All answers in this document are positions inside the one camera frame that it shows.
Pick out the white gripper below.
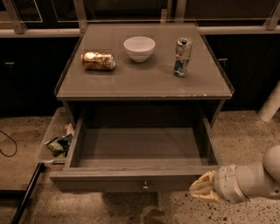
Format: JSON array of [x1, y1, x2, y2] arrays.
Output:
[[189, 164, 249, 204]]

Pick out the grey top drawer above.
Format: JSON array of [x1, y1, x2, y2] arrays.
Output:
[[50, 108, 221, 193]]

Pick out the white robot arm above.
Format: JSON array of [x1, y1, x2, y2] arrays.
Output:
[[190, 82, 280, 204]]

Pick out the brass top drawer knob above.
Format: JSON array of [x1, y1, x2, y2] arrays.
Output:
[[142, 181, 149, 191]]

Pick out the grey drawer cabinet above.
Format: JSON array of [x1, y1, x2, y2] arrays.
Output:
[[55, 23, 234, 123]]

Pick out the blue silver upright can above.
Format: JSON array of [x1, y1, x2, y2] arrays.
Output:
[[173, 37, 193, 77]]

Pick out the dark blue snack bag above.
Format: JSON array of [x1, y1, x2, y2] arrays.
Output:
[[58, 134, 73, 156]]

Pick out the green snack bag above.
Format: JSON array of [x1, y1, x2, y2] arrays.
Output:
[[45, 138, 65, 158]]

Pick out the white ceramic bowl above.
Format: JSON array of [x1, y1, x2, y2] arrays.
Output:
[[123, 36, 156, 63]]

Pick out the clear plastic storage bin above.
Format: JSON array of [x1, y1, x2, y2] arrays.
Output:
[[38, 108, 74, 164]]

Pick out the gold crushed soda can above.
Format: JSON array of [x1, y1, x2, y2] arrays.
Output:
[[81, 51, 116, 71]]

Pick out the black floor rail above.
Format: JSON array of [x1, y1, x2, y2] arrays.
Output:
[[10, 163, 46, 224]]

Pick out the metal railing frame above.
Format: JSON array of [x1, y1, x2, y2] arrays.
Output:
[[0, 0, 280, 37]]

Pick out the black cable on floor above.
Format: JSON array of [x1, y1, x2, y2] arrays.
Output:
[[0, 129, 18, 158]]

